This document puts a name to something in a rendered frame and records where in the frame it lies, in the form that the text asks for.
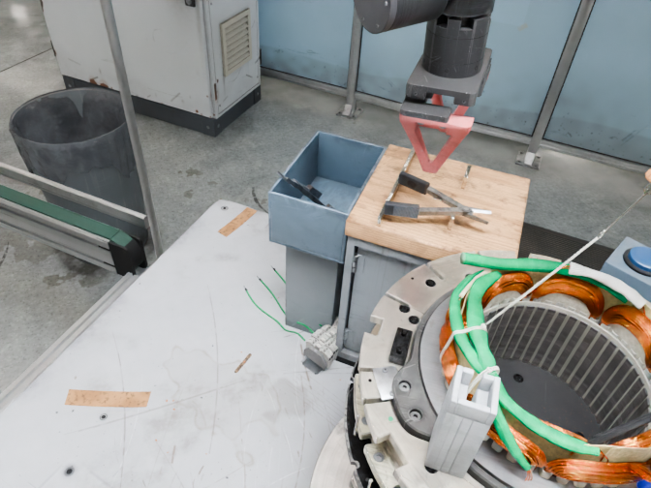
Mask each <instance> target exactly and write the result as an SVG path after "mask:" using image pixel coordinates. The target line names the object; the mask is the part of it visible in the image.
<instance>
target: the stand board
mask: <svg viewBox="0 0 651 488"><path fill-rule="evenodd" d="M411 150H412V149H408V148H404V147H400V146H395V145H391V144H390V145H389V146H388V148H387V151H386V152H385V154H384V156H383V158H382V159H381V161H380V162H379V164H378V165H377V167H376V169H375V171H374V172H373V174H372V176H371V178H370V179H369V181H368V183H367V185H366V186H365V188H364V190H363V192H362V193H361V195H360V197H359V199H358V200H357V202H356V205H355V206H354V208H353V210H352V212H351V213H350V215H349V217H348V219H347V220H346V227H345V235H348V236H351V237H354V238H357V239H361V240H364V241H367V242H371V243H374V244H378V245H381V246H384V247H388V248H391V249H393V250H397V251H400V252H404V253H407V254H410V255H414V256H417V257H420V258H424V259H430V260H435V259H440V258H443V257H447V256H451V255H455V254H460V253H462V252H464V253H466V252H474V251H475V252H476V254H477V253H478V251H490V250H498V251H515V256H516V258H517V255H518V249H519V243H520V237H521V232H522V226H523V220H524V214H525V209H526V203H527V198H528V192H529V186H530V179H528V178H524V177H520V176H516V175H512V174H508V173H504V172H501V171H497V170H493V169H489V168H482V167H478V166H474V165H470V164H466V163H462V162H458V161H455V160H451V159H447V160H446V161H445V162H444V164H443V165H442V166H441V168H440V169H439V170H438V172H437V173H429V172H425V171H423V170H422V168H421V166H420V163H419V159H418V156H417V154H416V155H415V157H414V159H413V161H412V162H411V165H410V167H409V169H408V171H407V173H410V174H412V175H413V176H416V177H418V178H420V179H423V180H425V181H427V182H429V183H430V186H431V187H433V188H434V189H436V190H438V191H440V192H441V193H443V194H445V195H447V196H448V197H450V198H453V199H454V200H456V201H458V202H459V203H461V204H463V205H465V206H469V207H475V208H479V209H484V210H489V211H491V214H485V213H477V212H474V214H473V215H475V216H477V217H479V218H482V219H484V220H485V221H487V222H489V223H488V225H486V224H483V223H481V222H478V221H475V220H472V219H469V218H467V217H463V216H455V219H454V222H453V225H452V228H451V230H449V229H448V225H449V221H450V216H418V218H408V217H399V216H392V215H386V216H385V218H384V220H383V222H382V224H381V226H380V227H378V226H377V220H378V216H379V214H380V212H381V210H382V208H383V206H384V204H385V202H386V200H387V198H388V195H389V193H390V191H391V189H392V187H393V185H394V183H395V181H396V179H397V177H398V175H399V173H400V171H401V169H402V168H403V166H404V164H405V162H406V160H407V158H408V156H409V154H410V152H411ZM467 166H472V167H471V170H470V173H469V177H468V180H467V183H466V186H465V189H461V185H462V181H463V178H464V175H465V172H466V169H467ZM393 201H396V202H405V203H413V204H419V207H449V206H448V205H446V204H444V203H443V202H441V201H439V200H436V199H433V197H432V196H430V195H428V194H426V195H423V194H421V193H419V192H417V191H414V190H412V189H410V188H408V187H405V186H403V185H400V187H399V189H398V191H397V193H396V195H395V197H394V199H393Z"/></svg>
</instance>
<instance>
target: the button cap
mask: <svg viewBox="0 0 651 488"><path fill-rule="evenodd" d="M628 258H629V260H630V262H631V263H632V264H633V265H635V266H636V267H638V268H640V269H642V270H644V271H648V272H651V248H648V247H642V246H638V247H633V248H632V250H631V251H630V252H629V254H628Z"/></svg>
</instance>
